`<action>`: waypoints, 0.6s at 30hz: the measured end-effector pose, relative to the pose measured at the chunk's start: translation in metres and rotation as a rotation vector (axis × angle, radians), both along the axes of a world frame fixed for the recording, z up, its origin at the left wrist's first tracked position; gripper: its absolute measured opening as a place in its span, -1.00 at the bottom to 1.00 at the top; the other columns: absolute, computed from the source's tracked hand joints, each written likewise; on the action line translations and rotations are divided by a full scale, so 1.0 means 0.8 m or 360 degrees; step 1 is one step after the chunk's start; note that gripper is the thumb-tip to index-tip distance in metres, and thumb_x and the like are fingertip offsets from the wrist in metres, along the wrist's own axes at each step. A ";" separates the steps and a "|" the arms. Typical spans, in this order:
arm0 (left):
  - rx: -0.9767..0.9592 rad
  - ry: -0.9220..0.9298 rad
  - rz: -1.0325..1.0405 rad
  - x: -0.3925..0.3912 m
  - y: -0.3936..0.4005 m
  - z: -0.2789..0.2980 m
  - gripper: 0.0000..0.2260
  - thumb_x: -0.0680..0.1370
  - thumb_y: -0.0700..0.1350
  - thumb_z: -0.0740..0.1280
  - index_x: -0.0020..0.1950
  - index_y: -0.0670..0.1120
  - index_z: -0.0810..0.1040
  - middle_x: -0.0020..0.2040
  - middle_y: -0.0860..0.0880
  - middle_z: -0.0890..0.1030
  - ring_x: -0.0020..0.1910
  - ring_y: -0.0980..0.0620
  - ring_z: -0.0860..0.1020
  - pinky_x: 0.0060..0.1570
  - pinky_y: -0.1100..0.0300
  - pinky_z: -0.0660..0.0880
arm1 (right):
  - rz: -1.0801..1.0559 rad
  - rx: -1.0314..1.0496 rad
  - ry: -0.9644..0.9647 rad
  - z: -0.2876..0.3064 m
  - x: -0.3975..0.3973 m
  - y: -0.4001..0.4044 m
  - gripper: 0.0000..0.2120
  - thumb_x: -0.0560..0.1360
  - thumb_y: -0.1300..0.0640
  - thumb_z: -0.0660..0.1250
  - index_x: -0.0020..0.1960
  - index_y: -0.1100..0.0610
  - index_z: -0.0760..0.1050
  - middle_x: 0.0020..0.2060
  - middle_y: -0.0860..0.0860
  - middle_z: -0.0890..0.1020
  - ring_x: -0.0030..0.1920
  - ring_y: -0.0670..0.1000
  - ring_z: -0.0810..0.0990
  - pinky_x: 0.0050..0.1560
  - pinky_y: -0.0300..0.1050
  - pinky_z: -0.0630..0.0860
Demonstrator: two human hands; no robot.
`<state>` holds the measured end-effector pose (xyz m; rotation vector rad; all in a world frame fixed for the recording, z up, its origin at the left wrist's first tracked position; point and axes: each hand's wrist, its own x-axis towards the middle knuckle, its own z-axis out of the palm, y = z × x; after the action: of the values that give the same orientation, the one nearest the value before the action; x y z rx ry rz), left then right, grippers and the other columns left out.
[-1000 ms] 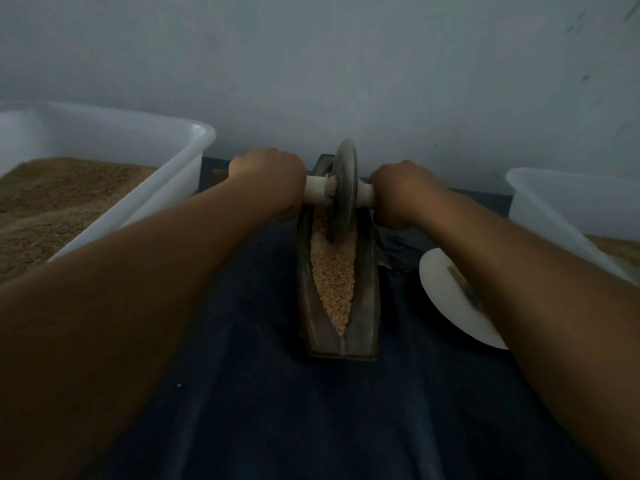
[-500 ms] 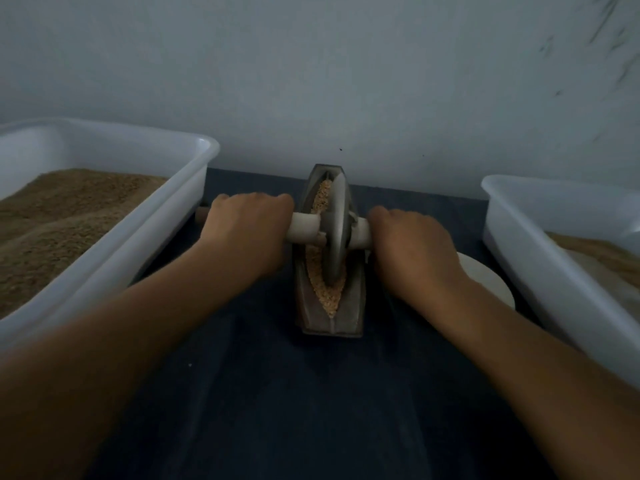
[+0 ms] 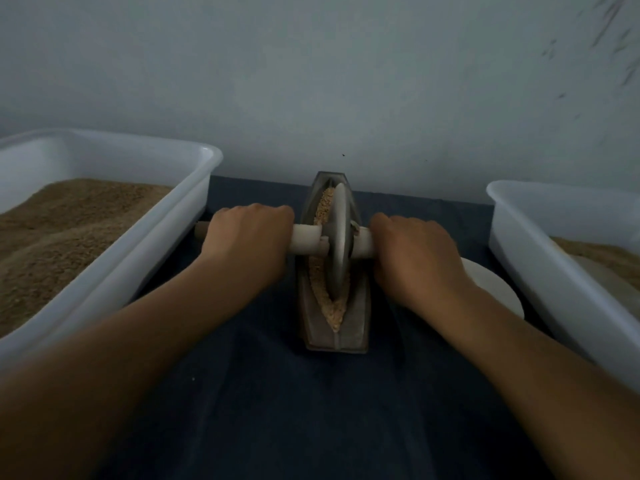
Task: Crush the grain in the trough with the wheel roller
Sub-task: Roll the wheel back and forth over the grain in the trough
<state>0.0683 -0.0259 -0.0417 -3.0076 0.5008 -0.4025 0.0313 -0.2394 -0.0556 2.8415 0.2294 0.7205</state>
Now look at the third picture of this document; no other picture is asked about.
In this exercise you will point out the person's left hand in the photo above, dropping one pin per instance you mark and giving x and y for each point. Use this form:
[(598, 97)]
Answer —
[(245, 240)]

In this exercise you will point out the person's right hand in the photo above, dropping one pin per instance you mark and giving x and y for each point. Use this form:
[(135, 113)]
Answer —
[(420, 263)]

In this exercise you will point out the boat-shaped metal grinding trough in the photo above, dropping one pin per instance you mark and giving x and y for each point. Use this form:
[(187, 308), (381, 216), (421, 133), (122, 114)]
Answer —
[(335, 340)]

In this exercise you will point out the large brown grain heap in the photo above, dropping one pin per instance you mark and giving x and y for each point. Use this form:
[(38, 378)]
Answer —
[(605, 260), (55, 245)]

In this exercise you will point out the person's left forearm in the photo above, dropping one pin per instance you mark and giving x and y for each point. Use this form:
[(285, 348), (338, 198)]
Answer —
[(100, 385)]

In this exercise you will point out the person's right forearm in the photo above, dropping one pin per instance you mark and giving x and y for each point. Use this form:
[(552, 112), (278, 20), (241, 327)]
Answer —
[(545, 390)]

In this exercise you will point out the white round plate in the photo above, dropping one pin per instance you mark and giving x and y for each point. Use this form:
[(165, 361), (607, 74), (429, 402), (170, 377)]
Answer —
[(497, 287)]

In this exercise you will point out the white plastic tub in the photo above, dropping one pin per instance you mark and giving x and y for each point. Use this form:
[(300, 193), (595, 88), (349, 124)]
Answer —
[(560, 295), (155, 245)]

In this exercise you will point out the dark blue table cloth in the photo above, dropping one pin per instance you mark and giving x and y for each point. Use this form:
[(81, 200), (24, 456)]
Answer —
[(320, 415)]

